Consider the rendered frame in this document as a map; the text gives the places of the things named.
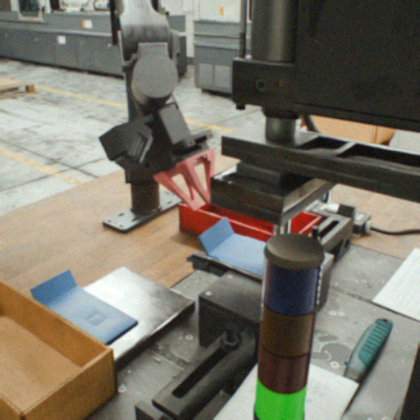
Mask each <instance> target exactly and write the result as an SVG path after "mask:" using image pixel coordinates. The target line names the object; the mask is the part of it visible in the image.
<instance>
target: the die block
mask: <svg viewBox="0 0 420 420"><path fill-rule="evenodd" d="M332 263H333V262H332ZM332 263H331V264H329V265H328V266H327V267H326V268H325V270H324V271H323V272H322V277H321V278H322V281H321V284H320V286H321V289H320V291H319V292H320V295H319V303H318V307H317V313H318V311H319V310H320V309H321V308H322V307H323V305H324V304H325V303H326V302H327V296H328V290H329V282H330V276H331V270H332ZM229 322H233V323H235V324H236V325H237V326H243V327H245V328H247V329H250V330H251V331H253V333H254V335H255V347H254V356H253V357H252V358H251V359H250V360H249V362H247V363H246V364H245V365H244V366H243V368H244V369H246V371H248V372H252V370H253V368H254V367H255V366H256V364H257V363H258V342H259V338H258V337H259V329H257V328H255V327H253V326H250V325H249V324H248V323H246V322H242V321H241V320H239V319H237V318H235V317H232V316H229V315H227V314H225V313H223V312H220V311H218V310H216V309H215V308H213V307H211V306H209V305H206V304H204V303H201V302H199V345H200V346H202V347H204V348H205V349H207V348H208V347H209V346H210V345H211V344H212V343H213V342H215V341H216V340H217V338H218V337H219V336H221V335H222V334H223V333H224V332H226V325H227V323H229Z"/></svg>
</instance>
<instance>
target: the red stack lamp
mask: <svg viewBox="0 0 420 420"><path fill-rule="evenodd" d="M312 351H313V347H312V348H311V349H310V350H309V351H308V352H307V353H306V354H301V355H299V356H298V357H282V356H279V354H274V353H272V352H271V351H269V350H267V349H266V348H265V347H264V346H263V344H261V343H260V341H259V342H258V365H257V377H258V380H259V382H260V383H261V384H262V385H263V386H265V388H266V389H268V390H269V391H271V392H273V393H276V394H280V395H293V394H296V393H299V392H300V391H301V390H303V388H304V387H305V386H306V385H307V384H308V378H309V371H310V364H311V358H312Z"/></svg>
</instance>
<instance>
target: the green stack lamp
mask: <svg viewBox="0 0 420 420"><path fill-rule="evenodd" d="M307 387H308V385H306V386H305V387H304V388H303V390H301V391H300V392H299V393H296V394H293V395H280V394H276V393H273V392H271V391H269V390H268V389H266V388H265V386H263V385H262V384H261V383H260V382H259V380H258V377H257V382H256V395H255V412H256V414H257V415H258V417H259V418H260V420H302V419H303V416H304V405H305V400H306V393H307Z"/></svg>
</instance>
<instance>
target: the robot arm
mask: <svg viewBox="0 0 420 420"><path fill-rule="evenodd" d="M108 6H109V19H110V30H111V40H112V47H116V46H118V50H119V58H120V59H121V73H124V76H125V82H126V101H127V111H128V122H126V123H122V124H120V125H116V126H113V127H112V128H111V129H110V130H108V131H107V132H105V133H104V134H102V135H100V136H99V137H98V139H99V141H100V144H101V145H102V147H103V150H104V152H105V154H106V155H107V160H108V161H109V162H114V163H116V164H117V165H118V166H119V167H121V168H122V169H124V178H125V184H130V195H131V204H130V207H129V208H125V209H123V210H121V211H119V212H117V213H114V215H111V216H110V217H107V218H105V219H103V225H104V226H105V227H106V228H108V229H110V230H114V231H116V232H119V233H121V234H127V233H129V232H131V231H133V230H135V229H137V228H139V226H142V225H143V224H145V223H147V222H149V221H152V220H153V219H156V218H158V217H160V216H162V215H163V213H165V212H169V211H171V210H172V209H174V208H177V207H178V203H182V204H186V205H187V206H188V207H189V208H191V209H192V210H193V211H195V210H197V209H198V208H200V204H199V196H200V197H201V198H202V199H203V201H204V202H205V203H206V204H207V205H208V206H209V205H211V204H210V193H211V192H210V178H211V177H212V176H214V166H215V153H216V152H215V150H214V148H213V149H210V147H209V143H208V142H207V140H209V139H212V138H214V134H213V132H212V129H208V130H204V131H201V133H199V134H196V135H192V134H191V133H190V130H189V127H188V125H187V123H186V121H185V119H184V116H183V113H182V111H181V109H180V108H179V107H178V105H177V104H176V99H175V97H174V95H173V91H174V89H175V87H176V84H177V81H178V73H177V69H176V65H177V62H176V60H177V59H179V56H180V35H179V31H178V30H170V29H169V25H168V22H167V19H166V17H165V15H161V16H159V13H158V0H108ZM116 28H117V31H116ZM117 39H118V44H116V42H117ZM209 149H210V150H209ZM206 150H208V151H206ZM200 164H203V167H204V173H205V180H206V188H207V192H206V191H205V189H204V188H203V186H202V184H201V181H200V179H199V177H198V175H197V172H196V170H195V167H196V166H198V165H200ZM177 175H182V176H183V177H184V180H185V183H186V184H187V188H188V190H189V194H190V197H191V199H190V198H189V196H188V195H187V194H186V193H185V192H184V191H183V190H182V189H180V188H179V186H178V185H177V184H176V183H175V181H174V180H173V179H172V177H174V176H177ZM159 183H160V184H161V185H163V186H164V188H166V189H168V190H170V191H171V192H169V191H163V192H161V193H160V184H159Z"/></svg>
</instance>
